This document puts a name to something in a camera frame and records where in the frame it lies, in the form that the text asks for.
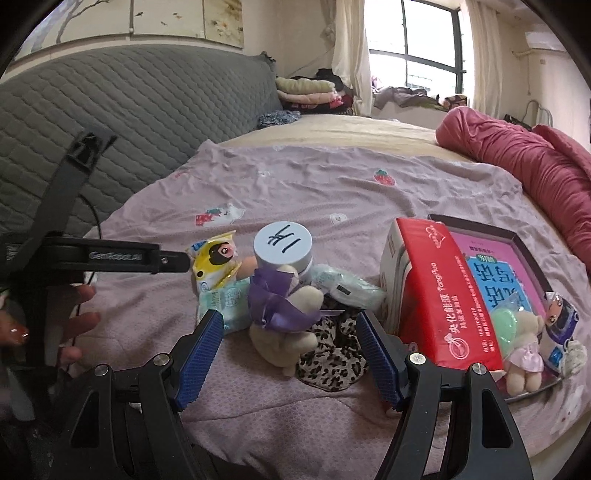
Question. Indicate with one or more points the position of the clothes pile on windowsill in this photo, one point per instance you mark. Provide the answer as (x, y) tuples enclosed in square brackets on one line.
[(411, 98)]

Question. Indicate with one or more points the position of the beige teddy bear purple ribbon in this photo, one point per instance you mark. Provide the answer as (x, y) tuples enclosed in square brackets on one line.
[(286, 341)]

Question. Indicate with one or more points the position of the pink printed box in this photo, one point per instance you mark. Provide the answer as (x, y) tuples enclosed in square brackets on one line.
[(498, 263)]

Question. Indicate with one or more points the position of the dark clothes pile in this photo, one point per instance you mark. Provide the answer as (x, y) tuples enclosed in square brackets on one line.
[(330, 76)]

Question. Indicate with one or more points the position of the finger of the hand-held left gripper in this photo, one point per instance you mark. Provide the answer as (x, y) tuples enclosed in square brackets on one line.
[(175, 262)]

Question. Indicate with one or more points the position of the green-haired doll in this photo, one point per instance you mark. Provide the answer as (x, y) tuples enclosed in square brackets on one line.
[(521, 360)]

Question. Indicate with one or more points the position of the grey quilted headboard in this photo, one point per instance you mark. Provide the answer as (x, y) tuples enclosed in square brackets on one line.
[(138, 115)]

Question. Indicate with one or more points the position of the blue patterned cloth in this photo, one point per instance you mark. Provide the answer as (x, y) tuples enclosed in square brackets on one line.
[(279, 119)]

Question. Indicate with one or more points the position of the cream curtain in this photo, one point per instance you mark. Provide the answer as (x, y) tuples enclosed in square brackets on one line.
[(351, 46), (480, 55)]

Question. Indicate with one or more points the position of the person's left hand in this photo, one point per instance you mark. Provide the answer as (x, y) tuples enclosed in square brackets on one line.
[(83, 323)]

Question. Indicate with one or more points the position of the window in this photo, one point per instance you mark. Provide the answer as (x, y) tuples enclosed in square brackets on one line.
[(429, 46)]

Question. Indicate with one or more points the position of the white tissue packet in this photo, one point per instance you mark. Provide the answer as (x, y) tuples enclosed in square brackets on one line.
[(351, 288)]

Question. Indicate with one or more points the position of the pink folded blanket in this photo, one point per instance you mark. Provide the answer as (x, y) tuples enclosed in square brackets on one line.
[(314, 100)]

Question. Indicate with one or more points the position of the red tissue pack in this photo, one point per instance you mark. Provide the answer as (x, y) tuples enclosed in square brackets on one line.
[(443, 300)]

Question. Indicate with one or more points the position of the metal rack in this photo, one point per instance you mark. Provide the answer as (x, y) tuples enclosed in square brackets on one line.
[(540, 113)]

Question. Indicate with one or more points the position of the tree wall painting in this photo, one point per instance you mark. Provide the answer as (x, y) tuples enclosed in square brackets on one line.
[(138, 18)]

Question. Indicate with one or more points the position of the leopard print cloth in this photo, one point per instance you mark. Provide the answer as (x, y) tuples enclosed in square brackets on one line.
[(332, 364)]

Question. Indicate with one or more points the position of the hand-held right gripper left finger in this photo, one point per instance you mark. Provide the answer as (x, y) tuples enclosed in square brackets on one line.
[(198, 364)]

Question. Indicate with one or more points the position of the red quilt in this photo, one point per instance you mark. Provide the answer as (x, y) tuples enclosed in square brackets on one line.
[(531, 157)]

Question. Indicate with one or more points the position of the white air conditioner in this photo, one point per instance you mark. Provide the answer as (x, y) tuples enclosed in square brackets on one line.
[(545, 41)]

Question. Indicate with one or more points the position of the beige bed sheet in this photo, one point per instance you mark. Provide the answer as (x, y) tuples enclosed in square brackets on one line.
[(360, 131)]

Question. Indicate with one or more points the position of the yellow cartoon snack packet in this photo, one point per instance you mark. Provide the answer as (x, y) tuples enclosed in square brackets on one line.
[(212, 258)]

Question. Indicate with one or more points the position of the teal wipes packet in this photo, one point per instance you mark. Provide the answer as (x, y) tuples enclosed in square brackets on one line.
[(231, 302)]

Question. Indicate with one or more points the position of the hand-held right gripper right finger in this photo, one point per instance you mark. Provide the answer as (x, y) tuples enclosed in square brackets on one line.
[(381, 364)]

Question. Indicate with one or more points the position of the blue cartoon snack packet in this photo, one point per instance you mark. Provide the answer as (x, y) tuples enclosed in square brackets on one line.
[(561, 318)]

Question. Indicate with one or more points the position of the beige folded blanket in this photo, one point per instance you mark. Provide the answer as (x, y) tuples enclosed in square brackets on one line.
[(304, 85)]

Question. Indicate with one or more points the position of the purple printed bedsheet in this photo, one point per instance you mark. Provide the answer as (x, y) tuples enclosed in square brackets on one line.
[(323, 194)]

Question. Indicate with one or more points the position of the white jar with grey lid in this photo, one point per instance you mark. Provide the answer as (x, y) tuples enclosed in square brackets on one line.
[(281, 244)]

